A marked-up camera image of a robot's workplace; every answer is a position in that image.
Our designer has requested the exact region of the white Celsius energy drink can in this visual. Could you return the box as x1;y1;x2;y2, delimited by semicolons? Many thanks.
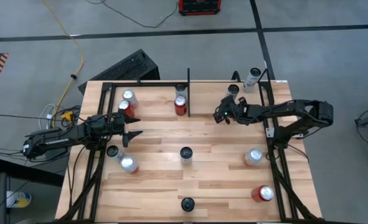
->
175;83;187;98
243;67;262;93
181;197;196;213
106;144;126;163
179;146;194;166
226;83;240;100

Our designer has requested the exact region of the thin black shelf side frame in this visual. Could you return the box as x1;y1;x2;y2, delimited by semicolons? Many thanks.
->
186;67;191;118
258;67;270;118

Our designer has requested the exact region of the red black equipment case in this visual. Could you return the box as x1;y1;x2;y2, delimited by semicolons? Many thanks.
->
177;0;222;16

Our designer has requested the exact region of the yellow extension cable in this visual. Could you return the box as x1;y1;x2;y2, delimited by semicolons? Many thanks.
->
40;0;85;128

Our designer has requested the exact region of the white magenta Spindrift can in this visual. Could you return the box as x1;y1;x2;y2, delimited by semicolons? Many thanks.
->
120;156;140;174

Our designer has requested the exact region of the white salmon Spindrift can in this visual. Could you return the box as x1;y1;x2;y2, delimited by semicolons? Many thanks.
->
242;148;264;167
122;89;139;110

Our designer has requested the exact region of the yellow power plug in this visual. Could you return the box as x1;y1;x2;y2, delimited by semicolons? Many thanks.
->
60;110;75;121

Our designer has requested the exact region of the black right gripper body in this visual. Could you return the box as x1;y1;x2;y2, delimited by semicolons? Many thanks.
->
214;104;250;125

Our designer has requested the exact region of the black floor cable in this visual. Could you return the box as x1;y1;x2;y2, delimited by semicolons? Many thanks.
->
85;0;180;29

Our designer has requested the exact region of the black aluminium rail frame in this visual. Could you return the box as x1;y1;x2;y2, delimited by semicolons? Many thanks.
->
258;79;321;222
55;81;191;222

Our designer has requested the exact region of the blue yellow white container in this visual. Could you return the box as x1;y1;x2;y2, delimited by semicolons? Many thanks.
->
6;190;32;208

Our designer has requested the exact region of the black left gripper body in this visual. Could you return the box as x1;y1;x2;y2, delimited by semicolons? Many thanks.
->
106;112;125;138

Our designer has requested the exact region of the red Coca-Cola can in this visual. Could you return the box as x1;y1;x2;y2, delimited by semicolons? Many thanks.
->
251;185;275;203
118;100;136;118
174;95;188;117

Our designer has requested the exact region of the thin black cable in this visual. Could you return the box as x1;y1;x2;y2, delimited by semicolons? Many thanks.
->
0;113;66;122

